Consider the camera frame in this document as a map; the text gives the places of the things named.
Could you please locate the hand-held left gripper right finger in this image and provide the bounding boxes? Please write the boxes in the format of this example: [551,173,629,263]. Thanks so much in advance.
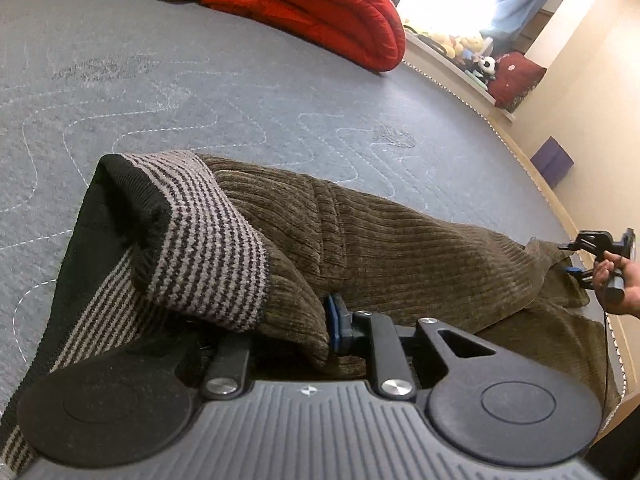
[322,292,507,402]

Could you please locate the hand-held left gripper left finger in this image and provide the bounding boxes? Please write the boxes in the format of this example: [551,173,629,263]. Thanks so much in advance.
[202,332,252,401]

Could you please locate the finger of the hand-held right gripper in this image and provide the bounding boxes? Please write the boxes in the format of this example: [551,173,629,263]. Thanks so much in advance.
[565,267,597,290]
[557,230,623,254]

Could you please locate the brown corduroy pants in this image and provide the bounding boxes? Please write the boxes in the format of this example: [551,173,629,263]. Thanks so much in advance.
[0,152,624,467]

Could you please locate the person's right hand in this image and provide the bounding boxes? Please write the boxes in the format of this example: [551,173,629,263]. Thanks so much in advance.
[592,252,640,319]

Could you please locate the purple box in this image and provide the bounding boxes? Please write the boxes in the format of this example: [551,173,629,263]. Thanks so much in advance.
[530,136,575,189]

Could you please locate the dark red cushion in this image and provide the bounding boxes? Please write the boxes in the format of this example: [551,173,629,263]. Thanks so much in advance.
[487,51,547,114]

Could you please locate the panda plush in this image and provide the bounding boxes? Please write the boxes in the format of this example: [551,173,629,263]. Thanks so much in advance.
[472,56,497,82]

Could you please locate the pile of plush toys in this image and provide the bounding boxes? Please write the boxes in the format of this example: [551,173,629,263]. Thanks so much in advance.
[404,29,517,122]

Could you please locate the grey quilted mattress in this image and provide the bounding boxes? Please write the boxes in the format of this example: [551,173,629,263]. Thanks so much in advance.
[0,0,627,413]

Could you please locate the red folded quilt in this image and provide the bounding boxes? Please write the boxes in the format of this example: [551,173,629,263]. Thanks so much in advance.
[200,0,407,74]

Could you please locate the black cable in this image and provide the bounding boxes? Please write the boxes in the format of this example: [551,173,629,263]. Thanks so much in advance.
[602,310,627,413]

